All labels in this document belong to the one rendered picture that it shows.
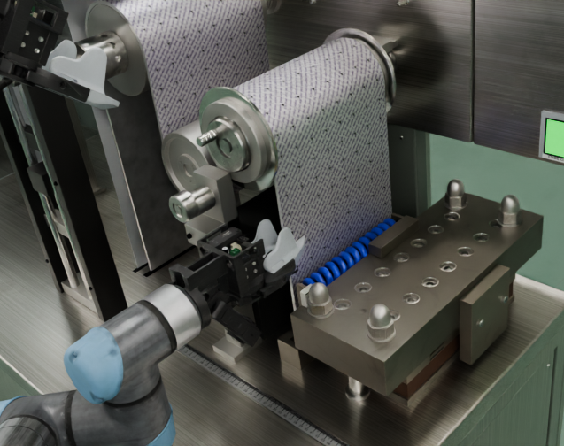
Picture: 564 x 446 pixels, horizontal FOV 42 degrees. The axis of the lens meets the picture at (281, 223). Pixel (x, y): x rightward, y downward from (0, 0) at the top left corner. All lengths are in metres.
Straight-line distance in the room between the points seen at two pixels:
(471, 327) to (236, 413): 0.35
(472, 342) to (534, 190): 2.29
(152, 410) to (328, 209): 0.38
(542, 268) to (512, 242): 1.72
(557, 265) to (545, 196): 0.50
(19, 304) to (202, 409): 0.47
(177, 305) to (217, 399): 0.26
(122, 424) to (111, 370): 0.10
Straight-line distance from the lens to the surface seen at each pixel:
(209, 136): 0.95
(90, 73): 0.80
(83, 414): 0.92
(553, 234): 3.03
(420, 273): 1.05
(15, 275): 1.50
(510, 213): 1.14
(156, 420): 0.91
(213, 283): 0.91
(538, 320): 1.18
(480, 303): 1.03
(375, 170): 1.12
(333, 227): 1.07
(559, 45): 1.03
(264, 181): 0.96
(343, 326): 0.97
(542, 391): 1.27
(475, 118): 1.13
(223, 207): 1.00
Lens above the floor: 1.65
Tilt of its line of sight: 31 degrees down
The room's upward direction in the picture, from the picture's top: 9 degrees counter-clockwise
